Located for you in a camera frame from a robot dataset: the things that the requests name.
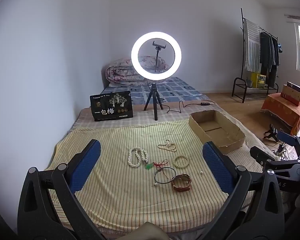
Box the cream bead bracelet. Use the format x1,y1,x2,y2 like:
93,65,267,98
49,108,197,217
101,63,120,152
172,154,190,168

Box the brown leather watch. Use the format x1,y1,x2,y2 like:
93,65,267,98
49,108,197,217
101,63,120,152
171,173,192,192

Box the thin cream pearl necklace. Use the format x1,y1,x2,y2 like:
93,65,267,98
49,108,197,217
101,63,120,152
157,139,178,152

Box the dark blue bangle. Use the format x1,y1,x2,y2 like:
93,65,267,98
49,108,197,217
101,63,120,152
153,167,177,186

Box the twisted white pearl necklace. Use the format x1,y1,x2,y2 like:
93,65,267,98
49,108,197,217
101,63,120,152
127,146,150,168

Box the red cord jade pendant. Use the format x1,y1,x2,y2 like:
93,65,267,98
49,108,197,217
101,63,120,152
145,159,169,170

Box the gloved operator hand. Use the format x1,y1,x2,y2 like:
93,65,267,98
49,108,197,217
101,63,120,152
118,222,170,240

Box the orange cloth covered table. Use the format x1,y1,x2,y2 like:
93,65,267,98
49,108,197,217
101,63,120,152
261,93,300,135

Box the small black tripod on floor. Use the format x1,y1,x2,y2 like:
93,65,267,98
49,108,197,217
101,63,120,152
263,124,279,142

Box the beige plaid blanket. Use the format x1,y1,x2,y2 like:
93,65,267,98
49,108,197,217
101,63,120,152
70,104,280,161

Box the stacked cardboard boxes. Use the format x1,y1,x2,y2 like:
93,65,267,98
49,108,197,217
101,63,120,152
281,81,300,106

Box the black clothes rack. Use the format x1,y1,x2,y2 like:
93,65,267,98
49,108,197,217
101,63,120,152
231,8,279,103

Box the brown cardboard box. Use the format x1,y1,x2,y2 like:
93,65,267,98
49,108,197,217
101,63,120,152
189,110,245,154

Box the yellow box on rack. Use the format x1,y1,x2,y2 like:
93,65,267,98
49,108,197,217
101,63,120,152
251,73,267,88

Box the dark hanging clothes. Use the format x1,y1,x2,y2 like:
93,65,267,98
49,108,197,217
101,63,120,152
260,31,280,87

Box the yellow striped blanket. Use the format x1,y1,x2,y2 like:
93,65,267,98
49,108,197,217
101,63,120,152
43,119,256,233

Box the blue patterned bed sheet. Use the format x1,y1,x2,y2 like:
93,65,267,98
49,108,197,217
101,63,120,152
102,77,209,105

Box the striped hanging cloth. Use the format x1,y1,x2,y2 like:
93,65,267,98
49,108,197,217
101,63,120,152
243,19,261,73

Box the black tripod stand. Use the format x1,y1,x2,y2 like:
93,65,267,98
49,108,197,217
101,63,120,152
143,82,164,121

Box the black phone holder clamp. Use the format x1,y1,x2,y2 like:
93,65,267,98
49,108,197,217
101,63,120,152
152,41,167,73

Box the folded floral quilt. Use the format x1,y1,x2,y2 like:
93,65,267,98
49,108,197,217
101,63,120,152
105,56,170,87

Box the power strip with cables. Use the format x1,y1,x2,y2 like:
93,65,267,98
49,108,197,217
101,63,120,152
273,142,290,160

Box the black ring light cable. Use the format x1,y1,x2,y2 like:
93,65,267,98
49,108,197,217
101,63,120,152
162,100,216,114

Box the white ring light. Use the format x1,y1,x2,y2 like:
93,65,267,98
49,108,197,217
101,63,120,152
130,31,182,81

